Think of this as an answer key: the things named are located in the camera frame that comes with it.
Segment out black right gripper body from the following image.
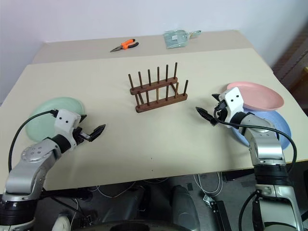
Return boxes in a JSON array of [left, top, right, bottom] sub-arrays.
[[213, 100, 230, 124]]

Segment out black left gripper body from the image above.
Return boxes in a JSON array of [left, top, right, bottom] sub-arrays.
[[72, 126, 93, 145]]

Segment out wooden dish rack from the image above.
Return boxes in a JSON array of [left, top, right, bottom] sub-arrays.
[[127, 62, 189, 114]]

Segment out green plate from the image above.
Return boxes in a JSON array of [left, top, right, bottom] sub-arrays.
[[25, 96, 86, 143]]

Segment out pink-red plate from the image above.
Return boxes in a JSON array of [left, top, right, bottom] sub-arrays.
[[226, 81, 285, 112]]

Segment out blue plate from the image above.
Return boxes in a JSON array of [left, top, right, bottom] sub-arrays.
[[230, 109, 292, 151]]

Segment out clear plastic bag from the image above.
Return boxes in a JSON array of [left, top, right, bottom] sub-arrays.
[[164, 29, 203, 50]]

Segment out white wheel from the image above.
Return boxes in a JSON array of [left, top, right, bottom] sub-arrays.
[[51, 212, 72, 231]]

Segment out grey rounded shape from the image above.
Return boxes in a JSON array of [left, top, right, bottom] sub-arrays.
[[171, 185, 201, 231]]

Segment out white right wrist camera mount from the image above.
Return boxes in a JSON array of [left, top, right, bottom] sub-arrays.
[[218, 87, 245, 119]]

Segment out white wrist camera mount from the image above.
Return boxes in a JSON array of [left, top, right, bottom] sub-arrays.
[[218, 87, 245, 119], [53, 108, 82, 146]]

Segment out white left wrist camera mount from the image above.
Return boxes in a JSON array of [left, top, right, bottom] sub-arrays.
[[53, 108, 82, 146]]

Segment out black table frame bar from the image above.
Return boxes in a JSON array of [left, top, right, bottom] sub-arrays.
[[38, 187, 94, 202], [221, 167, 256, 182]]

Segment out white cable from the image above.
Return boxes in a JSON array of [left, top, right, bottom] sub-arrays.
[[192, 171, 222, 196], [95, 181, 137, 199]]

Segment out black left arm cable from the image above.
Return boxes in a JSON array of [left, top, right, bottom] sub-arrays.
[[8, 109, 60, 173]]

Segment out orange-handled pliers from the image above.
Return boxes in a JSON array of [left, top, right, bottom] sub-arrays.
[[110, 38, 140, 53]]

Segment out black metal bracket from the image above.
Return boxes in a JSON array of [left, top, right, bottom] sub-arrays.
[[208, 199, 233, 231]]

